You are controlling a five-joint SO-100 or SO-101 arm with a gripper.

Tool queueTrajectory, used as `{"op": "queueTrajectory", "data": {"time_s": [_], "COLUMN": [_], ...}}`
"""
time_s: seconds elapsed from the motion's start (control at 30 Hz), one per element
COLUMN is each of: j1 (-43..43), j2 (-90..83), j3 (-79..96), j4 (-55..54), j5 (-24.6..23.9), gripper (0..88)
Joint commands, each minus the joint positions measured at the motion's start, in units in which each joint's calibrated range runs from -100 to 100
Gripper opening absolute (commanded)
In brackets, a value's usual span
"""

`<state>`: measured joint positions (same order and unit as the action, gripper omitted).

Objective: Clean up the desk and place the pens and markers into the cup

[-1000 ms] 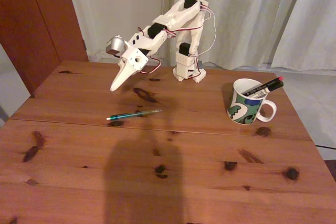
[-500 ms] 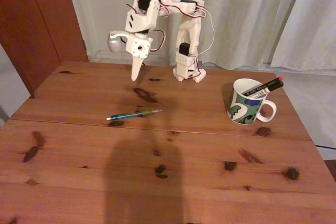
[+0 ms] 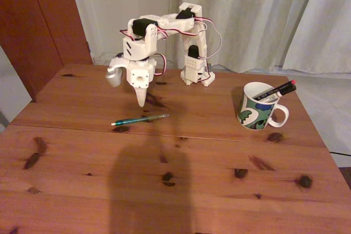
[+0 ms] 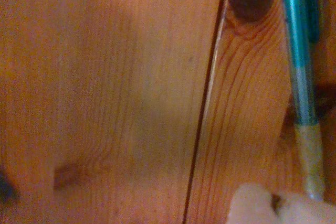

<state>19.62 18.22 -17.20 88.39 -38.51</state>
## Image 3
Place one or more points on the teal transparent pen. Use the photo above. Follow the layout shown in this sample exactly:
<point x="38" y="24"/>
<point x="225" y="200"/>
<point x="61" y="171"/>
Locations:
<point x="131" y="120"/>

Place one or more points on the white green blue patterned mug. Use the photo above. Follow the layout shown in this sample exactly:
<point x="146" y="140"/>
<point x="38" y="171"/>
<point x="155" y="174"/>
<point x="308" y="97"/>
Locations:
<point x="252" y="120"/>

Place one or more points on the black pen with red end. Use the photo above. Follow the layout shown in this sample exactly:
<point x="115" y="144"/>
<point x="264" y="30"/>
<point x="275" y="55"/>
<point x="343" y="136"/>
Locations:
<point x="285" y="85"/>

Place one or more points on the white marker with black cap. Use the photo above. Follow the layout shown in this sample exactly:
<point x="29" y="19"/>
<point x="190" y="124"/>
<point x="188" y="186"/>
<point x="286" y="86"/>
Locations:
<point x="289" y="89"/>

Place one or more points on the brown wooden door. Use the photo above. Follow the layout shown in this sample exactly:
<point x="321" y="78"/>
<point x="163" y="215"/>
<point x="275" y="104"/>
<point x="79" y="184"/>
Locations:
<point x="33" y="25"/>

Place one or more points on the white curtain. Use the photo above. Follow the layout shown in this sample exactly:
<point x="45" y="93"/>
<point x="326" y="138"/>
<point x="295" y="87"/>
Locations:
<point x="329" y="25"/>
<point x="260" y="4"/>

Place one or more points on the silver gripper camera box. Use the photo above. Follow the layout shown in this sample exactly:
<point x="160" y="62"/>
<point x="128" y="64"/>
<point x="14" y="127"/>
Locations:
<point x="113" y="77"/>

